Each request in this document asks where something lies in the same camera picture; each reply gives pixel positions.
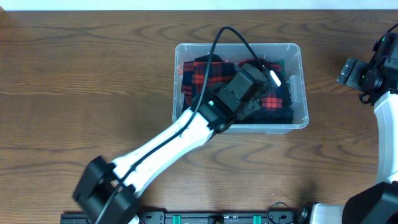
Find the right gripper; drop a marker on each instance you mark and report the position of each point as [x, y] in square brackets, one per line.
[354, 81]

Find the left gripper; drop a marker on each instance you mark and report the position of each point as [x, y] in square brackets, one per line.
[250, 111]

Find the large black garment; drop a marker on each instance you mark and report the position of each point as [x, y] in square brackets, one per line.
[261, 117]

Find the green taped cloth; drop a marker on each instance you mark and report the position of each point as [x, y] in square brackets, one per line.
[280, 64]

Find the red navy plaid shirt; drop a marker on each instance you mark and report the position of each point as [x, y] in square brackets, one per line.
[222, 72]

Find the pink printed shirt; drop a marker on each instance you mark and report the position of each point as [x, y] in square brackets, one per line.
[180, 70]

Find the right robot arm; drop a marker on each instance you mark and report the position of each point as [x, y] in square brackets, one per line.
[377, 83]

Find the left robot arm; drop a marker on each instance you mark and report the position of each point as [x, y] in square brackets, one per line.
[109, 192]

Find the clear plastic storage bin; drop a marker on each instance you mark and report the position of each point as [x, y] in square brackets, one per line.
[290, 52]

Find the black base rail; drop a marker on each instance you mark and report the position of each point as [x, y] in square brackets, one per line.
[278, 216]

